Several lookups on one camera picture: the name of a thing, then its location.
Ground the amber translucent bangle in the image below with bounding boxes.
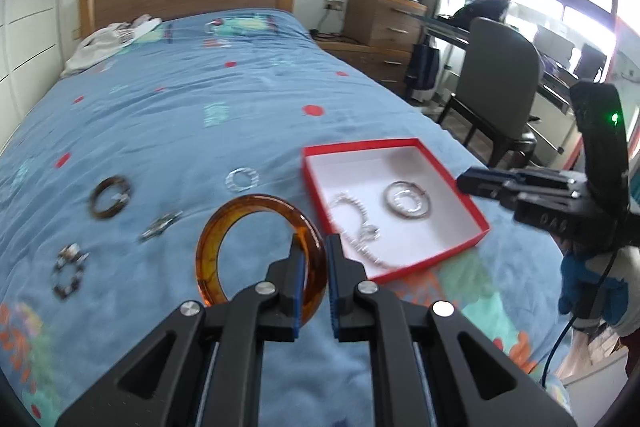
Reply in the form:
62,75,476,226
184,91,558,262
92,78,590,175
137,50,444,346
195,194,328,325

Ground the dark desk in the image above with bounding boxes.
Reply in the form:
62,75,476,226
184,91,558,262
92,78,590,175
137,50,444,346
424,17,572,114

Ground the blue patterned bed blanket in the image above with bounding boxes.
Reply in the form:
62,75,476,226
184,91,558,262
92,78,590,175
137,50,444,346
1,11,564,426

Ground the black bag on desk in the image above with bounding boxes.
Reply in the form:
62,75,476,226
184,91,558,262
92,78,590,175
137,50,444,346
450,0,510,31

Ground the white wardrobe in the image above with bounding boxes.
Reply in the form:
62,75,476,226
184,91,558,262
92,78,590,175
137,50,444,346
1,0,62,143

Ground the wall power socket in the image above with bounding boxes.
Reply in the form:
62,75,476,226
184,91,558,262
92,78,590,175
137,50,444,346
323,0,345,12

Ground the wooden drawer chest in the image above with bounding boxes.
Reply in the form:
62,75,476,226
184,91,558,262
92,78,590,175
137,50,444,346
314,0,426,95

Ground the grey desk chair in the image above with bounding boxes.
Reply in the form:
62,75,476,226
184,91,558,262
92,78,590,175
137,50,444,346
437,16,544,168

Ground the white garment on bed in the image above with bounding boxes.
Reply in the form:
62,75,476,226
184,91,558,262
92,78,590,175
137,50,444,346
60,14,162,78

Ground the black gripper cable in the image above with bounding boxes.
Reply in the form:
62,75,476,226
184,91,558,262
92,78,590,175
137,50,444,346
540,250,618,390

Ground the dark brown stone bangle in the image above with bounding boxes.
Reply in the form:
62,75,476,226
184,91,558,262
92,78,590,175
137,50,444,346
89,176,131,220

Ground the twisted silver hoop on blanket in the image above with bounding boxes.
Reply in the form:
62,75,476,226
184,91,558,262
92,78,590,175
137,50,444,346
224,167,259,193

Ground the right blue white gloved hand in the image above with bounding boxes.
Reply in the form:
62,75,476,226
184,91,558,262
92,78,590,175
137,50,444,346
558,246,639,337

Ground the red white jewelry box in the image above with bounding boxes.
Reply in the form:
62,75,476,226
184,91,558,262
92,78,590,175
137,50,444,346
303,138,490,283

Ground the brown beaded bracelet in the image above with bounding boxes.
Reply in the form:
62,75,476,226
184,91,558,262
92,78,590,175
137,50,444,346
51,241,91,301

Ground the twisted silver hoop bracelet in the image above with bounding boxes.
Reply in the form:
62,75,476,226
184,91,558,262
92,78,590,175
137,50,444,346
383,178,433,221

